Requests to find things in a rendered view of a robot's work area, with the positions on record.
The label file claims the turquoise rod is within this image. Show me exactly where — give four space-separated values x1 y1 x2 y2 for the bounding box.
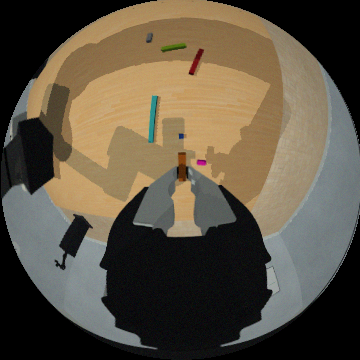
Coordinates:
148 95 158 143

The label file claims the dark red rod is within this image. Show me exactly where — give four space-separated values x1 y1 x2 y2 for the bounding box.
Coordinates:
189 48 204 75

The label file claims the green rectangular bar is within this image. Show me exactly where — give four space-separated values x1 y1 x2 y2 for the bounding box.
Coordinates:
161 43 186 52

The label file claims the orange rod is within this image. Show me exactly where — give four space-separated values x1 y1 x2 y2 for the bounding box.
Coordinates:
178 152 186 182

